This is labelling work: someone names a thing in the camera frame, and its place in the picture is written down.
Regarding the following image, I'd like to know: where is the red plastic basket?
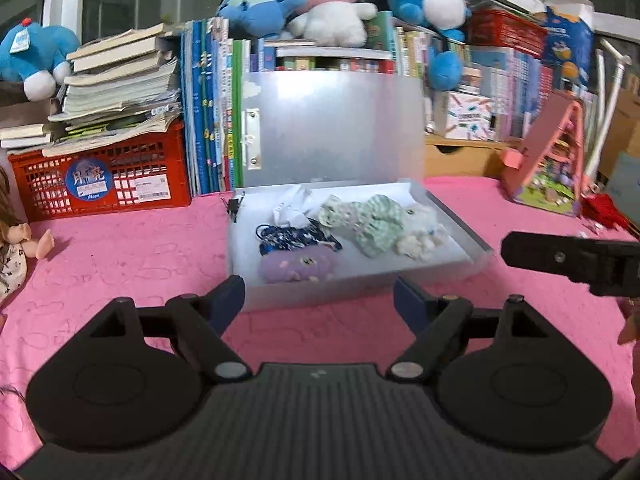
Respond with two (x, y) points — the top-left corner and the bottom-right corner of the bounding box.
(467, 7), (548, 58)

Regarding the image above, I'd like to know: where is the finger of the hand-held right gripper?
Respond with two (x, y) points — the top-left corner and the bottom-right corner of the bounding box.
(501, 231), (640, 297)

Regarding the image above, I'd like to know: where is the brown cardboard box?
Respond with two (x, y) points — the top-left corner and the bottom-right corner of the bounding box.
(597, 87), (640, 201)

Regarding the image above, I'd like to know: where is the white framed window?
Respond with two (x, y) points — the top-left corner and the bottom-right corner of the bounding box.
(0, 0), (640, 43)

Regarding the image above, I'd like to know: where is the wooden drawer unit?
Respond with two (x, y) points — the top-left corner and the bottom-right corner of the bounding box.
(425, 135), (523, 178)

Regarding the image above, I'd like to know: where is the red plastic crate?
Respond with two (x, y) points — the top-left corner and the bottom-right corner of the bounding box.
(7, 120), (193, 221)

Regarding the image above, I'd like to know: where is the row of blue books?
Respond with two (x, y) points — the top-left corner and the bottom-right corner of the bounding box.
(181, 17), (251, 196)

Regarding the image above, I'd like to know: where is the white pink bunny plush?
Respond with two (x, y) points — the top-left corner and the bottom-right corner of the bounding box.
(274, 0), (378, 48)

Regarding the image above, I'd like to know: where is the stack of worn books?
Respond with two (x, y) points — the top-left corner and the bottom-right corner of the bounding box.
(0, 22), (183, 158)

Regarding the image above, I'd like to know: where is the white fluffy plush toy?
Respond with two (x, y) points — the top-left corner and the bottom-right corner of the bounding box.
(395, 204), (448, 263)

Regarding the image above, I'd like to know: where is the row of colourful books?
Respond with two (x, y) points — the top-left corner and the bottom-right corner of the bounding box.
(250, 10), (596, 143)

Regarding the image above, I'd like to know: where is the white metal pipe frame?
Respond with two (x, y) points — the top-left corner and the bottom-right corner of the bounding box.
(585, 37), (633, 186)

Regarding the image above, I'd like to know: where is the pink rabbit print blanket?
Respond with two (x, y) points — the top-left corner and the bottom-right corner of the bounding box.
(0, 175), (640, 471)

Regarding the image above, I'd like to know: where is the white cloth piece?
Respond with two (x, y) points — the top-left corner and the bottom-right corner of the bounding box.
(272, 185), (321, 228)

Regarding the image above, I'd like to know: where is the white printed carton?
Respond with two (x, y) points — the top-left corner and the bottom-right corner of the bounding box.
(432, 91), (496, 141)

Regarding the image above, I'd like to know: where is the red knitted yarn piece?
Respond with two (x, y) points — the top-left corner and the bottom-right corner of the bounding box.
(582, 192), (640, 235)

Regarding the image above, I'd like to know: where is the blue cat plush toy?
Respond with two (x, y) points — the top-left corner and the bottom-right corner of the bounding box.
(0, 19), (81, 102)

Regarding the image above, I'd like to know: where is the large blue plush toy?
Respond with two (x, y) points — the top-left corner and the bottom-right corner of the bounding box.
(387, 0), (473, 91)

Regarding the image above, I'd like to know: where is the navy floral drawstring pouch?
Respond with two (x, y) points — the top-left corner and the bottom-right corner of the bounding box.
(256, 217), (343, 257)

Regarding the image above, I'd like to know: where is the purple heart plush toy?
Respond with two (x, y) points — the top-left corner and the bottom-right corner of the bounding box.
(257, 250), (341, 285)

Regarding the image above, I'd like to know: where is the pink toy house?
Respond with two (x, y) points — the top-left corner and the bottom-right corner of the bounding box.
(501, 91), (586, 217)

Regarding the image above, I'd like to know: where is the long-haired baby doll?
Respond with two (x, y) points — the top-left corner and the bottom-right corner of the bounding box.
(0, 167), (55, 321)

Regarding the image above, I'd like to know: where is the silver cardboard box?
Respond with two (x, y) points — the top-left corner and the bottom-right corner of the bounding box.
(227, 71), (496, 311)

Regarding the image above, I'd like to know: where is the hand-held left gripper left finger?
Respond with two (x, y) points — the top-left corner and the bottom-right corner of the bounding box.
(75, 275), (253, 383)

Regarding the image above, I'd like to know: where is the blue printed carton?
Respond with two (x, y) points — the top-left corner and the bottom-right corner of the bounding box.
(540, 6), (596, 91)

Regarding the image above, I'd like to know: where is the person's right hand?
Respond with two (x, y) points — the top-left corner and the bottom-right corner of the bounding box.
(617, 297), (640, 346)

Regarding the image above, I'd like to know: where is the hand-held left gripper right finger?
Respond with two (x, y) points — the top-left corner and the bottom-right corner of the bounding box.
(389, 276), (563, 383)

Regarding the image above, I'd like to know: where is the small blue plush toy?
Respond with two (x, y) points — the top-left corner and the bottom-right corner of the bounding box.
(216, 0), (308, 40)

